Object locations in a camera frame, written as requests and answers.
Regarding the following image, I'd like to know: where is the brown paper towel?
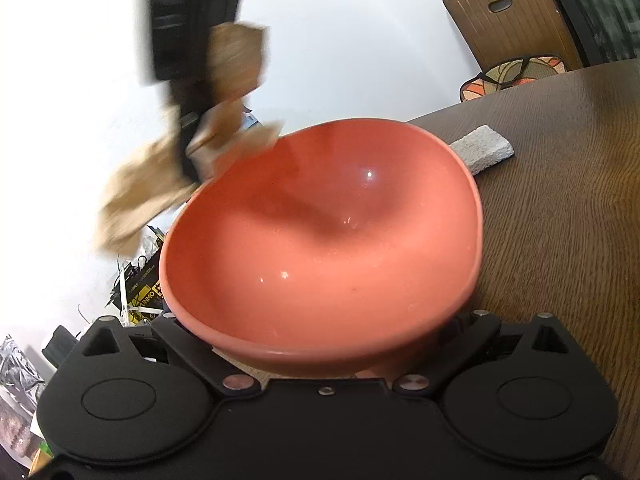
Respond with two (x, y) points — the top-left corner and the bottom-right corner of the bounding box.
(94, 22), (285, 255)

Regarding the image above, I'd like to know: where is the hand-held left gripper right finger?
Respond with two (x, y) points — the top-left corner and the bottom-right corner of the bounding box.
(391, 309), (572, 397)

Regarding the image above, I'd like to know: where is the silver foil bag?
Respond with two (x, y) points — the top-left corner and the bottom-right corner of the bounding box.
(0, 334), (47, 400)

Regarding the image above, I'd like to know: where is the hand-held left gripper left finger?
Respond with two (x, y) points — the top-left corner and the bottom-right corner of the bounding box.
(75, 311), (264, 402)

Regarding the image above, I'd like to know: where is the patterned seat cushion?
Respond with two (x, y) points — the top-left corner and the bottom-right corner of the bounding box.
(458, 54), (569, 104)

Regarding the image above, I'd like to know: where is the yellow and black package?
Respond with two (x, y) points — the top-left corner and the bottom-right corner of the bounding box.
(119, 254), (167, 323)

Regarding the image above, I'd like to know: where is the orange bowl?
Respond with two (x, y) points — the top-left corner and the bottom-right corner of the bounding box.
(159, 117), (485, 380)

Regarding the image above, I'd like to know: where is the wooden chair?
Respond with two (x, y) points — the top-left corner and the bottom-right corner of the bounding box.
(442, 0), (587, 75)

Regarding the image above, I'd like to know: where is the white sponge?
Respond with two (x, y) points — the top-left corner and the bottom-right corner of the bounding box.
(449, 124), (516, 177)

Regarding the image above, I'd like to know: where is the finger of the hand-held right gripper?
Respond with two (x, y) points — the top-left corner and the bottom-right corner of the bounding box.
(166, 74), (217, 184)

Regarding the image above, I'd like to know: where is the dark furniture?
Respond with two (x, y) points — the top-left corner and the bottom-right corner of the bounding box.
(537, 0), (640, 67)

